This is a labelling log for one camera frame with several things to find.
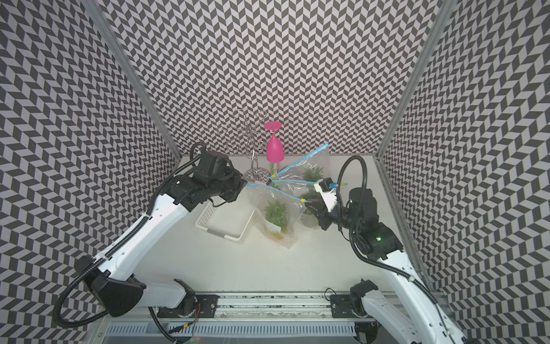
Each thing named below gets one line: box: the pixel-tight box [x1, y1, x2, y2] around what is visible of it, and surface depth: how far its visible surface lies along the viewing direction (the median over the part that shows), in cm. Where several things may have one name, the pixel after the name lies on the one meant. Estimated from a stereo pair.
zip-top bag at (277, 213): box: [245, 184, 308, 249], surface depth 77 cm
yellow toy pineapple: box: [262, 199, 288, 241], surface depth 78 cm
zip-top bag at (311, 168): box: [269, 142, 331, 183], surface depth 82 cm
